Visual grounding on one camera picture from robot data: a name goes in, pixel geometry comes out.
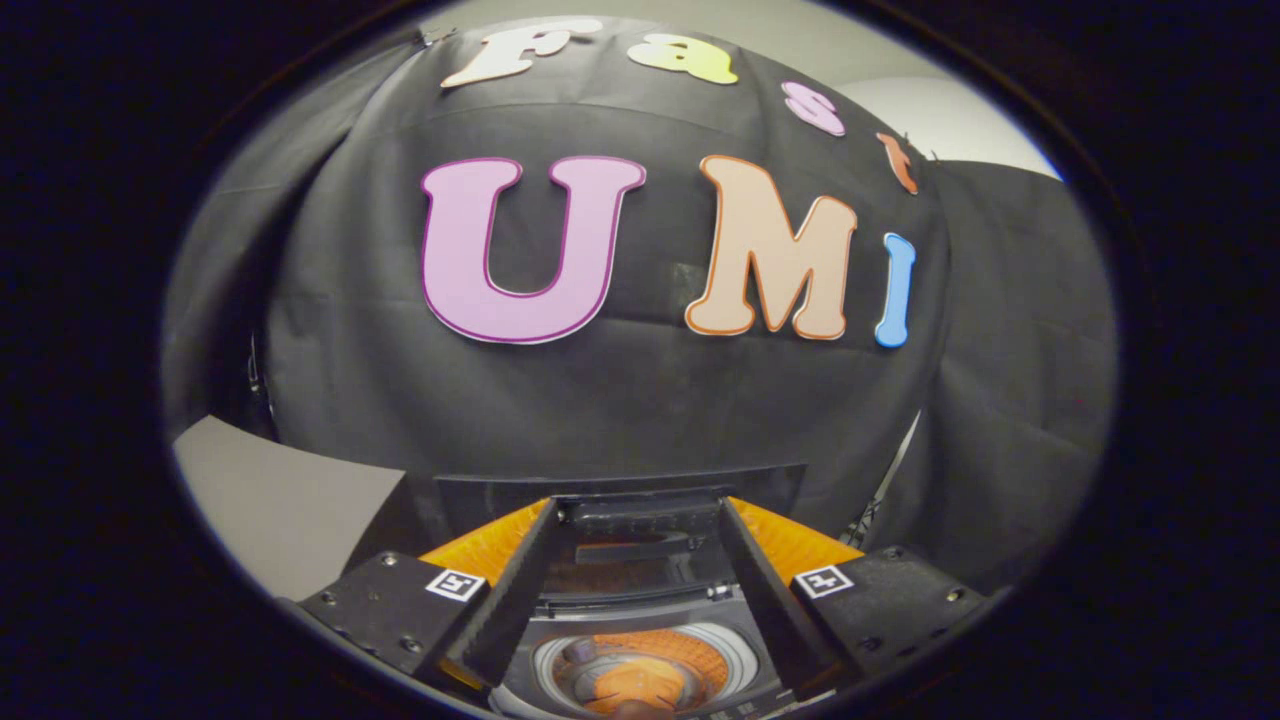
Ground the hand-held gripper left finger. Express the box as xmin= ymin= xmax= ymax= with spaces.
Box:
xmin=298 ymin=498 xmax=561 ymax=693

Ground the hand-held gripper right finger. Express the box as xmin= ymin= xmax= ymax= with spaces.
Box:
xmin=718 ymin=497 xmax=991 ymax=698

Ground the orange garment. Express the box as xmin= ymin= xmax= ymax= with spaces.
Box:
xmin=585 ymin=630 xmax=731 ymax=714

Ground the thin metal light stand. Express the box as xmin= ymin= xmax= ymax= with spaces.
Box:
xmin=845 ymin=410 xmax=923 ymax=546

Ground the black backdrop cloth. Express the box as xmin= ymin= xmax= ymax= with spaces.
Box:
xmin=160 ymin=15 xmax=1119 ymax=596

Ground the beige cabinet with dark top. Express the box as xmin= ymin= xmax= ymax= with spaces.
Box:
xmin=172 ymin=415 xmax=441 ymax=601

